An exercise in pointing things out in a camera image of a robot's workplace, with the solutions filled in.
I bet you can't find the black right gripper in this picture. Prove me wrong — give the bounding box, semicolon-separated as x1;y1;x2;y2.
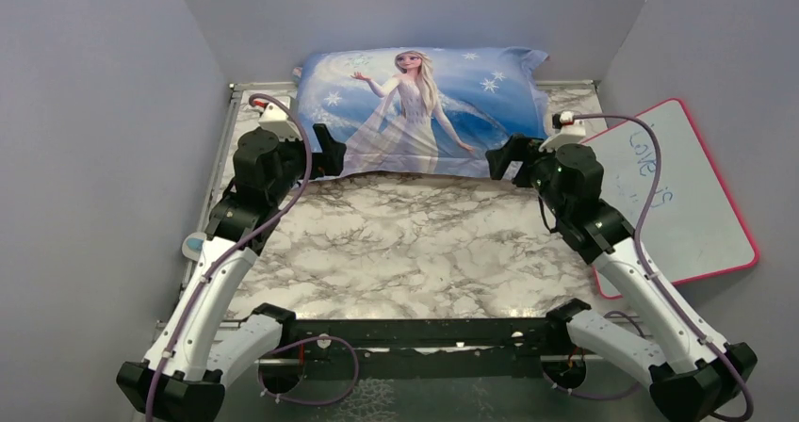
485;132;570;219

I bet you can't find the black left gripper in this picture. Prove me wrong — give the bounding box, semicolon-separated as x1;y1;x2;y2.
269;122;345;204

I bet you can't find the Elsa print pink-lined pillowcase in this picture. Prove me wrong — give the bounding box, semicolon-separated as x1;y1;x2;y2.
295;46;548;177

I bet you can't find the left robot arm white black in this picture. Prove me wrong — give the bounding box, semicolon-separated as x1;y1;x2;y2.
116;122;346;421

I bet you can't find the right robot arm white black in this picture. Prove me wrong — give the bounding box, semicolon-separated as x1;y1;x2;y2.
485;135;758;421

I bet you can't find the pink framed whiteboard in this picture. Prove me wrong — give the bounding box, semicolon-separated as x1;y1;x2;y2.
584;98;760;284

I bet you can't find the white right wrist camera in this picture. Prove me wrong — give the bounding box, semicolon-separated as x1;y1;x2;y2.
539;110;586;153

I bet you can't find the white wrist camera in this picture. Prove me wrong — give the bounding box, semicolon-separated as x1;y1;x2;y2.
539;110;586;153
253;99;302;141

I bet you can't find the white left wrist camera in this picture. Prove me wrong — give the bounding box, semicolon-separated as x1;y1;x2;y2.
253;99;302;141

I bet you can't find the aluminium table frame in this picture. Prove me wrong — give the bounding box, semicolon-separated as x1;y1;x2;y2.
131;79;600;422

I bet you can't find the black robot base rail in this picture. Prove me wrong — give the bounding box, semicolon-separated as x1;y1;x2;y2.
257;317;588;393

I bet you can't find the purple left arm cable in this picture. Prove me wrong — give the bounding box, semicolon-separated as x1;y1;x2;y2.
144;93;361;422

